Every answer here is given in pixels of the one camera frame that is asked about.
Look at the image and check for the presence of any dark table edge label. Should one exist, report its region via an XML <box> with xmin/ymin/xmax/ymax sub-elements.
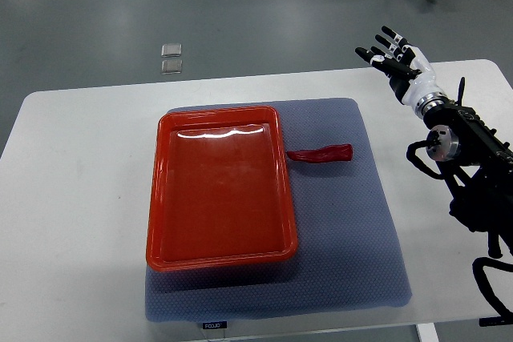
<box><xmin>479</xmin><ymin>316</ymin><xmax>513</xmax><ymax>328</ymax></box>

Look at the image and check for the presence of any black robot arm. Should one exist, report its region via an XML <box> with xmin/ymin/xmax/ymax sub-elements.
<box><xmin>406</xmin><ymin>91</ymin><xmax>512</xmax><ymax>325</ymax></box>

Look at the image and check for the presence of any blue-grey mesh mat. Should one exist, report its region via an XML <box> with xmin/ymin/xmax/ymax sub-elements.
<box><xmin>145</xmin><ymin>98</ymin><xmax>411</xmax><ymax>323</ymax></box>

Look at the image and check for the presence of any metal floor plate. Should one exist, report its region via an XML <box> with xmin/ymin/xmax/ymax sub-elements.
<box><xmin>161</xmin><ymin>58</ymin><xmax>183</xmax><ymax>74</ymax></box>
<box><xmin>161</xmin><ymin>43</ymin><xmax>182</xmax><ymax>58</ymax></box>

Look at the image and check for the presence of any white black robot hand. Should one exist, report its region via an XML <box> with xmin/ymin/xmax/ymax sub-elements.
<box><xmin>355</xmin><ymin>26</ymin><xmax>448</xmax><ymax>119</ymax></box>

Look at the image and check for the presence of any lower metal floor plate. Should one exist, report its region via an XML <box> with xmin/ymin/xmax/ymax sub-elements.
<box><xmin>161</xmin><ymin>58</ymin><xmax>183</xmax><ymax>74</ymax></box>

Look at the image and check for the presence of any black table label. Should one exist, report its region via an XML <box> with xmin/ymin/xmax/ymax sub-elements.
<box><xmin>202</xmin><ymin>321</ymin><xmax>228</xmax><ymax>330</ymax></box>

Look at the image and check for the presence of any red chili pepper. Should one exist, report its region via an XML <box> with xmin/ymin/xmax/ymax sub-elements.
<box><xmin>286</xmin><ymin>144</ymin><xmax>353</xmax><ymax>163</ymax></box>

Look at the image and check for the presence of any upper metal floor plate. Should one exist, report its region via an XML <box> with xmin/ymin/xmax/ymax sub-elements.
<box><xmin>161</xmin><ymin>43</ymin><xmax>182</xmax><ymax>58</ymax></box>

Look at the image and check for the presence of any red plastic tray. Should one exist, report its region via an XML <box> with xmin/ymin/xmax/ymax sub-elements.
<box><xmin>146</xmin><ymin>106</ymin><xmax>298</xmax><ymax>272</ymax></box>

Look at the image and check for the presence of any white table leg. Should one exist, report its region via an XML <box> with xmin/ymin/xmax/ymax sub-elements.
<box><xmin>415</xmin><ymin>323</ymin><xmax>439</xmax><ymax>342</ymax></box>

